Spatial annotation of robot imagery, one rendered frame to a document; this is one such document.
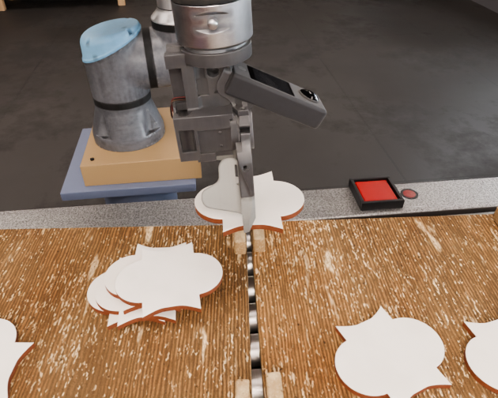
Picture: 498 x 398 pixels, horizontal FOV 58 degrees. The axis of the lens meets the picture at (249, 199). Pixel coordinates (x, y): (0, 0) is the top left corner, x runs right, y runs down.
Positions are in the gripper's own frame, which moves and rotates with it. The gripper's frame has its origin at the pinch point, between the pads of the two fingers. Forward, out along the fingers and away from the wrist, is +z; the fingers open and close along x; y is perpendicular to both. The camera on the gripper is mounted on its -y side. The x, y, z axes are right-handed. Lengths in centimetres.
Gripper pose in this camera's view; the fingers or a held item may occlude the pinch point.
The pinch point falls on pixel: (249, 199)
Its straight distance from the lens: 56.5
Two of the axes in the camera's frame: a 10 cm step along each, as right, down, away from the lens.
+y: -10.0, 0.9, -0.2
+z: 0.6, 7.9, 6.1
